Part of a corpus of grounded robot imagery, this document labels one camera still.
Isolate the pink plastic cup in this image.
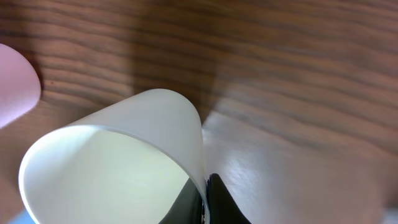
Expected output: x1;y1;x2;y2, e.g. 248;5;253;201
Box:
1;44;41;128

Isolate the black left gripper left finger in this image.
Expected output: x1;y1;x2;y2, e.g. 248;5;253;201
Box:
159;179;203;224

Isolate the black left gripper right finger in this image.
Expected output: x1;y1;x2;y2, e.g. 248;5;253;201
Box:
206;173;251;224

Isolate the light blue plastic cup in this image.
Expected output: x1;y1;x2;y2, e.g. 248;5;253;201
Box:
7;209;35;224

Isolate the cream white plastic cup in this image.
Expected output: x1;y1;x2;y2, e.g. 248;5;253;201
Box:
18;89;208;223

